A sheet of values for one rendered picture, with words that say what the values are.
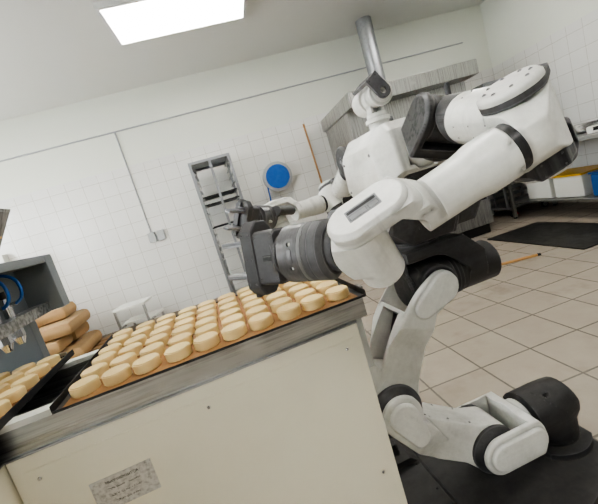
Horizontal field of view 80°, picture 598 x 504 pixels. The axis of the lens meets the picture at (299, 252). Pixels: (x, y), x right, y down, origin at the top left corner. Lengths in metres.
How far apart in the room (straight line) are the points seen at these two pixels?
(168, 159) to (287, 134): 1.62
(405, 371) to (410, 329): 0.13
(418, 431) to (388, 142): 0.72
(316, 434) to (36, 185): 5.10
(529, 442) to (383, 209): 0.99
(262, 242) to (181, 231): 4.54
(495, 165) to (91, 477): 0.83
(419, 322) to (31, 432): 0.84
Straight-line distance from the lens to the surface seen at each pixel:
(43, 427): 0.84
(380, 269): 0.48
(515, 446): 1.28
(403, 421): 1.03
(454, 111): 0.70
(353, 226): 0.44
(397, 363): 1.02
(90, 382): 0.78
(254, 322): 0.73
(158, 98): 5.31
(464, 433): 1.22
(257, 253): 0.56
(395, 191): 0.45
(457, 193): 0.47
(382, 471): 0.98
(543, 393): 1.39
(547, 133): 0.52
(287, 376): 0.78
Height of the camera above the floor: 1.13
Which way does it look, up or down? 9 degrees down
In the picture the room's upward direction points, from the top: 17 degrees counter-clockwise
